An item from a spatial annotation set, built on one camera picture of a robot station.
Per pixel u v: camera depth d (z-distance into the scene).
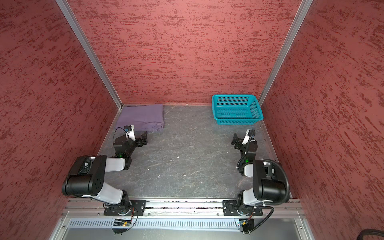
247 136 0.79
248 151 0.68
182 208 0.76
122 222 0.72
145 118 1.10
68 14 0.73
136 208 0.76
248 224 0.71
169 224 0.77
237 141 0.83
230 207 0.74
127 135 0.79
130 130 0.80
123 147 0.71
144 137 0.85
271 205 0.49
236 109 1.21
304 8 0.71
